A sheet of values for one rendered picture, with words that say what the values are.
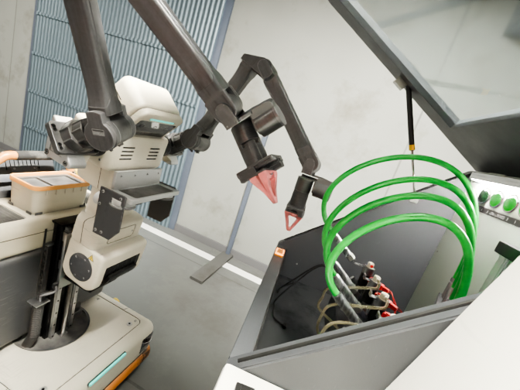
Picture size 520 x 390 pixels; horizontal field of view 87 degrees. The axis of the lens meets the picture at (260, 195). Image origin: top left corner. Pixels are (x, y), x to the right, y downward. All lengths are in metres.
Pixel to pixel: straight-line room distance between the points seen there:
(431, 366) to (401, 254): 0.72
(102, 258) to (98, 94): 0.55
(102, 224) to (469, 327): 0.93
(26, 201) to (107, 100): 0.65
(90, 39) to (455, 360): 0.84
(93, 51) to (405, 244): 1.10
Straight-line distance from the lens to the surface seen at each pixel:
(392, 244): 1.14
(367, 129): 2.60
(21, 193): 1.32
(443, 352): 0.48
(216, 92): 0.63
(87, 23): 0.76
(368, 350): 0.50
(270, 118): 0.62
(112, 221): 0.97
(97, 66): 0.76
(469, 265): 0.59
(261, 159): 0.61
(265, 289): 0.81
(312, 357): 0.51
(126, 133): 0.81
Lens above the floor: 1.36
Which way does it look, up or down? 13 degrees down
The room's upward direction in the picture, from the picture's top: 18 degrees clockwise
